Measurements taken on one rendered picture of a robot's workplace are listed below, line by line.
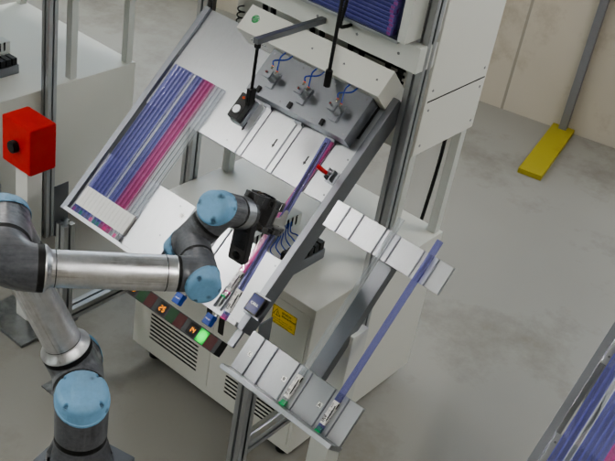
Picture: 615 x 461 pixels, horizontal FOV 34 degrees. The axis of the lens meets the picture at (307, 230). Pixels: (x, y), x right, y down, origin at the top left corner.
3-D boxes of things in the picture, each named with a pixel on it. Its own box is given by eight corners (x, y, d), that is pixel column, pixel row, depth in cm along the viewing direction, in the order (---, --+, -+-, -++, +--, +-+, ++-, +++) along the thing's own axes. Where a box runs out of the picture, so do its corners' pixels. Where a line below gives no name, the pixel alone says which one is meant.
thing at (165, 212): (243, 326, 256) (239, 323, 253) (74, 210, 287) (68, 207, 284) (286, 264, 258) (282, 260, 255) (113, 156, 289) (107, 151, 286)
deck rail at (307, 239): (251, 337, 257) (242, 330, 252) (245, 333, 258) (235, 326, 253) (405, 111, 265) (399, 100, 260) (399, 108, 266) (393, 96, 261)
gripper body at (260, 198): (288, 204, 235) (266, 199, 224) (273, 238, 236) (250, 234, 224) (262, 191, 238) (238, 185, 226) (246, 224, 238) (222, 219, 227)
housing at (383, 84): (392, 122, 267) (377, 96, 254) (255, 53, 290) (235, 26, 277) (408, 97, 268) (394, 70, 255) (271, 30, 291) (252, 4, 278)
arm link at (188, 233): (164, 267, 212) (200, 233, 210) (157, 237, 221) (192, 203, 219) (191, 284, 217) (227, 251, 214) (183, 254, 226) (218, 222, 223)
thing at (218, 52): (329, 210, 262) (322, 202, 258) (154, 109, 293) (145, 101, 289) (399, 107, 266) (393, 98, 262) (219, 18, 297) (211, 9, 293)
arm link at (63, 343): (63, 419, 230) (-40, 237, 196) (59, 374, 241) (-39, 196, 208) (114, 401, 230) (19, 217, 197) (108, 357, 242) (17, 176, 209)
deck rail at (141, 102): (76, 218, 289) (64, 209, 284) (71, 214, 290) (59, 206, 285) (219, 18, 297) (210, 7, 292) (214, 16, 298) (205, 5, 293)
